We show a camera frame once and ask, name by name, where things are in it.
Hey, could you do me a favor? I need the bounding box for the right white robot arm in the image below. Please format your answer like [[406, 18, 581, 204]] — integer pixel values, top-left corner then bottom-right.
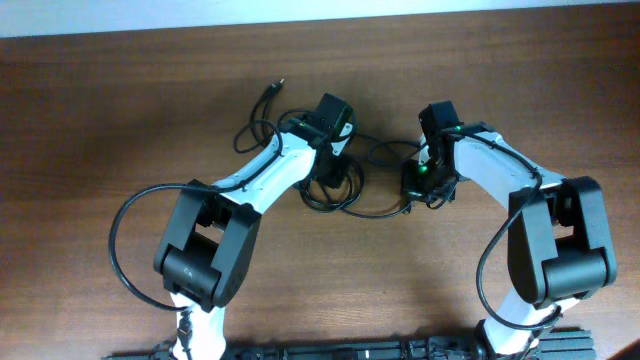
[[401, 101, 618, 359]]

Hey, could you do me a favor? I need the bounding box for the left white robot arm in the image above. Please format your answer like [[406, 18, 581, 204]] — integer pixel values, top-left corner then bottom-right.
[[153, 93, 356, 359]]

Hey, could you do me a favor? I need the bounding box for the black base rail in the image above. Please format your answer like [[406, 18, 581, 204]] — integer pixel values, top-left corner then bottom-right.
[[102, 327, 596, 360]]

